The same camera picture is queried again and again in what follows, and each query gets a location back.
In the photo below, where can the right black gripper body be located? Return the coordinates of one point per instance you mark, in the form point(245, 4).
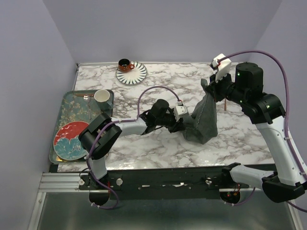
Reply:
point(222, 89)

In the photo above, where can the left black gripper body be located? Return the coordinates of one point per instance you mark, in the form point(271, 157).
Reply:
point(169, 121)

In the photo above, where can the grey cloth napkin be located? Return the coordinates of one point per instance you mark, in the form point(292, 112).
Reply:
point(201, 125)

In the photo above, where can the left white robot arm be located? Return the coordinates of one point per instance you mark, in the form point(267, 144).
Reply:
point(101, 134)

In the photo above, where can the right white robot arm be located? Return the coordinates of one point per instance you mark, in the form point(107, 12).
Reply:
point(267, 113)

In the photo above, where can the white striped saucer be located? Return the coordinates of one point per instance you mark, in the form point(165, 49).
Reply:
point(134, 76)

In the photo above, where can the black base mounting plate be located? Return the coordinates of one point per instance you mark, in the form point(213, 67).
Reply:
point(169, 183)

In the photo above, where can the red and black cup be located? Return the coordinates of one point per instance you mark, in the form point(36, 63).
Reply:
point(125, 65)

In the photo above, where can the white and green cup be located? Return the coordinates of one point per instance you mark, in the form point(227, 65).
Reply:
point(103, 99)

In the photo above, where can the silver spoon on tray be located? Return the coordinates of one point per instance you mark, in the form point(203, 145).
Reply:
point(87, 99)

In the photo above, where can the green floral tray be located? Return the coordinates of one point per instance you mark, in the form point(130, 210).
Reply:
point(74, 108)

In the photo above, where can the red and blue plate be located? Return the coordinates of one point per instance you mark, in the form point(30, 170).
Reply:
point(66, 143)

